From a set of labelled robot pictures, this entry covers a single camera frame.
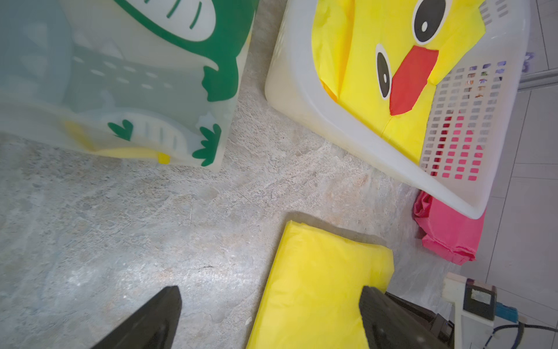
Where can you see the white plastic perforated basket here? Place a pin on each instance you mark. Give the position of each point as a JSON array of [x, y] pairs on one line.
[[464, 138]]

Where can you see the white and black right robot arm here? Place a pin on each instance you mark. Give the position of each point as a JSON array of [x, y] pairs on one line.
[[479, 319]]

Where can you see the yellow duck face raincoat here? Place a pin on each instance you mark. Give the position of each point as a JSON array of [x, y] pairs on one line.
[[382, 60]]

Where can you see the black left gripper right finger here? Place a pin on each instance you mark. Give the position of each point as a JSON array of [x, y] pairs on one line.
[[392, 322]]

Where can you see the pink raincoat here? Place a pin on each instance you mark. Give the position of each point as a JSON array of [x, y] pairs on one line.
[[449, 234]]

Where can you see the green dinosaur translucent raincoat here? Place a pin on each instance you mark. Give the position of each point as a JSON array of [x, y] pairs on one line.
[[140, 79]]

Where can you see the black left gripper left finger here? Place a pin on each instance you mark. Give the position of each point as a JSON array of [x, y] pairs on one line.
[[154, 325]]

